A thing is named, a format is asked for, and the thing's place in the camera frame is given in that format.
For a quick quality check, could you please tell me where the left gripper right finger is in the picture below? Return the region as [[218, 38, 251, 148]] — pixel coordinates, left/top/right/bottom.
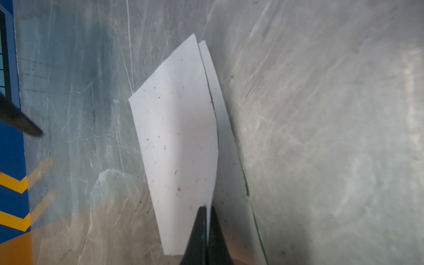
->
[[208, 207, 234, 265]]

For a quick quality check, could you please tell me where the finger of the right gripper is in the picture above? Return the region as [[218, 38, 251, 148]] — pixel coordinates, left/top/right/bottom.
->
[[1, 94, 44, 138]]

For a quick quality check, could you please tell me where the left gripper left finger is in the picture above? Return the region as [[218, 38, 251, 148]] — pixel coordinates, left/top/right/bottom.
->
[[180, 206, 208, 265]]

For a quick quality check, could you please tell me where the plain white paper sheet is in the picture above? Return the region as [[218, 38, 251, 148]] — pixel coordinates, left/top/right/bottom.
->
[[129, 35, 267, 265]]

